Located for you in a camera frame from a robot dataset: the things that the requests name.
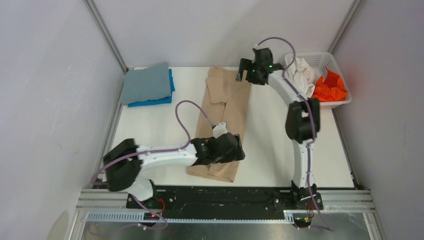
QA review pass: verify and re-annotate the beige t-shirt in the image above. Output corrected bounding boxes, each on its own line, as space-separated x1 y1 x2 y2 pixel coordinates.
186 66 252 183

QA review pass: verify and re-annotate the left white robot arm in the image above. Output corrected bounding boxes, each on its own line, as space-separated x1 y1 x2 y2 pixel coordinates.
103 132 245 208

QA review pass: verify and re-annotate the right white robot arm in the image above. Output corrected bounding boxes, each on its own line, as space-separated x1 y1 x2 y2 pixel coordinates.
236 48 324 211

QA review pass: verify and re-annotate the white crumpled t-shirt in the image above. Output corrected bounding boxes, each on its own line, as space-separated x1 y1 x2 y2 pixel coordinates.
288 57 315 98

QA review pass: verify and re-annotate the white plastic laundry basket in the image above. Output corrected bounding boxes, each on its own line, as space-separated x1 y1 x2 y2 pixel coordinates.
284 51 352 109

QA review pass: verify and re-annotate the orange crumpled t-shirt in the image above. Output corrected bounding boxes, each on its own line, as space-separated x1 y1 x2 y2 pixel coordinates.
311 66 349 102

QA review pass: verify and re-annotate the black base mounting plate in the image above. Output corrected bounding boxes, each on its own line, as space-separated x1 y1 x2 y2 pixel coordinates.
143 185 308 221

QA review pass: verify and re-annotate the folded blue t-shirt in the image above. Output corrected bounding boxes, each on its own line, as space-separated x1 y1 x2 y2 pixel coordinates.
127 68 176 108

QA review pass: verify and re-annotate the left controller board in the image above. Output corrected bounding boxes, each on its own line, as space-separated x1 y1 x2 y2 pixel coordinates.
143 212 161 221

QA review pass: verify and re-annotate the controller board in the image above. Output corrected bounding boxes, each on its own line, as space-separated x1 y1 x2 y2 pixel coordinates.
143 212 161 221
293 217 312 229

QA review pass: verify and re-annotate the right controller board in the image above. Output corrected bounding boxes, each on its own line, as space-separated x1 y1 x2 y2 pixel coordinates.
293 217 312 229

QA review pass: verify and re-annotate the folded grey t-shirt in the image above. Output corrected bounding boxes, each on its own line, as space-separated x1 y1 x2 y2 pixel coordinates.
120 62 175 107

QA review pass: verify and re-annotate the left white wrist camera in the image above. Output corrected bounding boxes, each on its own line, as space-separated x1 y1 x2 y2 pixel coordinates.
212 122 228 139

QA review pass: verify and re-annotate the right corner aluminium post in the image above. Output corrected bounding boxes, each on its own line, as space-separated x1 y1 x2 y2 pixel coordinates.
327 0 366 54

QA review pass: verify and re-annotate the corner aluminium post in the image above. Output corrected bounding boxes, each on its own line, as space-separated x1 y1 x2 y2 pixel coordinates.
83 0 129 74
327 0 366 54

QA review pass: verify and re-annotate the aluminium frame rail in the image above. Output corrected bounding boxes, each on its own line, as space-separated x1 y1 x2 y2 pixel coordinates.
67 185 386 240

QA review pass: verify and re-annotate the left corner aluminium post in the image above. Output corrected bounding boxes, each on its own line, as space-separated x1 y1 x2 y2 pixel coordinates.
83 0 129 74

